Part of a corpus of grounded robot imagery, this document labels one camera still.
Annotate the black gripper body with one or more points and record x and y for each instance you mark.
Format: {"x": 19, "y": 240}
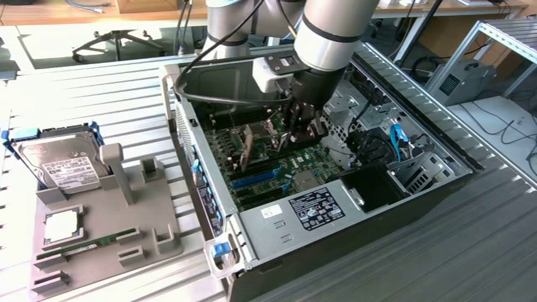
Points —
{"x": 319, "y": 88}

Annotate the black graphics card with fan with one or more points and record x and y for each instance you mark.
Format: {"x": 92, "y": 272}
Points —
{"x": 247, "y": 148}

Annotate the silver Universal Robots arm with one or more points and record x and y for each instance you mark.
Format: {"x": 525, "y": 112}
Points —
{"x": 331, "y": 37}

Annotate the metal socket cover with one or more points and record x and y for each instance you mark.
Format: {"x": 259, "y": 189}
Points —
{"x": 272, "y": 127}

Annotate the green motherboard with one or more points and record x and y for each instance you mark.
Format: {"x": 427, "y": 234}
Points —
{"x": 311, "y": 163}

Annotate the black installed RAM stick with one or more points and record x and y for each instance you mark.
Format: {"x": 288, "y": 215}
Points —
{"x": 268, "y": 158}

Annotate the thin metal locking lever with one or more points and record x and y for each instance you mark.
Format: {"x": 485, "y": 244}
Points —
{"x": 232, "y": 118}

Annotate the silver chipset heatsink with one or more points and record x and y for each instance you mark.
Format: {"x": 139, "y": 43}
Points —
{"x": 307, "y": 181}

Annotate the blue expansion slot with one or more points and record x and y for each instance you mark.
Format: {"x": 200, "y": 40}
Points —
{"x": 256, "y": 179}

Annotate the black expansion slot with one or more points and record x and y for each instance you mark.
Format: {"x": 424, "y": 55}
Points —
{"x": 264, "y": 195}

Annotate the silver disk bay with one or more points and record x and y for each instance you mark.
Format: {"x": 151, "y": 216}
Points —
{"x": 420, "y": 179}

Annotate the grey power supply unit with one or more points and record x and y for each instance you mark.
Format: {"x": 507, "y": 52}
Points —
{"x": 272, "y": 236}

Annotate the open black PC case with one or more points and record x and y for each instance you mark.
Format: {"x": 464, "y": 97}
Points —
{"x": 356, "y": 258}

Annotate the blue case latch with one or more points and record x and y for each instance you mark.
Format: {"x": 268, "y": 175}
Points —
{"x": 219, "y": 251}

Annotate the long wooden desk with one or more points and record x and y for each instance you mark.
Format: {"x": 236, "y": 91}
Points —
{"x": 483, "y": 7}

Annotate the brown cardboard box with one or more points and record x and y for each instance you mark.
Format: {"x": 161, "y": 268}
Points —
{"x": 147, "y": 5}

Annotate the black office chair base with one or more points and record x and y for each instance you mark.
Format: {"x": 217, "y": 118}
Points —
{"x": 119, "y": 34}

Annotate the grey parts rack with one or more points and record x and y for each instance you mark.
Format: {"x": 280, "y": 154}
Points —
{"x": 104, "y": 214}

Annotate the silver hard disk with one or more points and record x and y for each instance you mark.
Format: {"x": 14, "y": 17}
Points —
{"x": 63, "y": 166}

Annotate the green RAM stick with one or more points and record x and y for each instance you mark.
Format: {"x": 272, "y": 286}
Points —
{"x": 92, "y": 243}

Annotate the blue disk caddy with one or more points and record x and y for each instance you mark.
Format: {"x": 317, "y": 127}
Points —
{"x": 26, "y": 135}

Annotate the silver CPU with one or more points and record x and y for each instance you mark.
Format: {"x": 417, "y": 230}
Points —
{"x": 60, "y": 225}

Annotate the wooden desk with box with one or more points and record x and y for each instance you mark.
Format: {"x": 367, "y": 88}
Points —
{"x": 42, "y": 14}

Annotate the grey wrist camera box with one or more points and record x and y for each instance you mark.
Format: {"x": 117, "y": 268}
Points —
{"x": 268, "y": 75}

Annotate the aluminium frame shelf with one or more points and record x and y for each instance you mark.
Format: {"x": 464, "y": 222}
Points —
{"x": 509, "y": 34}

